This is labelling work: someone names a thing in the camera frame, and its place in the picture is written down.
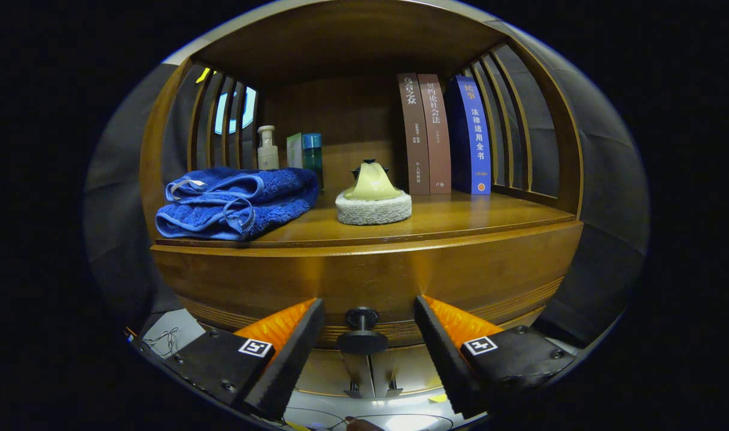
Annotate blue lidded teacup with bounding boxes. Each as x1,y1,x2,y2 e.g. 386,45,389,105
351,158,393,181

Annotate yellow scrubber with white pad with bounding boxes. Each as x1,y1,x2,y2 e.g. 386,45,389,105
335,160,412,226

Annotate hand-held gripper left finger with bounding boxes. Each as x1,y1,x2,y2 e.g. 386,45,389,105
161,298,325,421

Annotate teal bottle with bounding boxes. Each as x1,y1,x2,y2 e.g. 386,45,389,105
302,133,324,192

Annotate white pump bottle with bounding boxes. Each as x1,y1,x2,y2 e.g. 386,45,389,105
257,125,280,171

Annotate floor cables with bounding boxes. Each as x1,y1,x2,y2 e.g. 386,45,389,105
142,326,181,360

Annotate wooden cabinet door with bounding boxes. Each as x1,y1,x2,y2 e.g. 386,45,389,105
373,347,449,396
296,349,365,397

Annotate wooden countertop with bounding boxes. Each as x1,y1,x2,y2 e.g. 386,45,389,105
155,190,576,249

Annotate dark brown book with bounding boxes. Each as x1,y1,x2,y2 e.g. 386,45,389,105
397,73,430,195

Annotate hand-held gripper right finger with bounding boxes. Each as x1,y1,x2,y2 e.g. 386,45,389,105
414,295,576,420

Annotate blue book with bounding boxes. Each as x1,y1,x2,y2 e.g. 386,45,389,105
448,75,492,195

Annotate blue folded towel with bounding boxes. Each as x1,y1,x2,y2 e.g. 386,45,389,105
155,167,319,242

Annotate wooden drawer with black knob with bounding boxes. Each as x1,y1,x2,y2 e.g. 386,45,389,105
151,221,584,355

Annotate reddish brown book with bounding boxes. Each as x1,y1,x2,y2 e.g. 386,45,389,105
417,74,452,195

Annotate wooden cabinet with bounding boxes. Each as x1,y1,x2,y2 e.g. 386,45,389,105
139,0,585,399

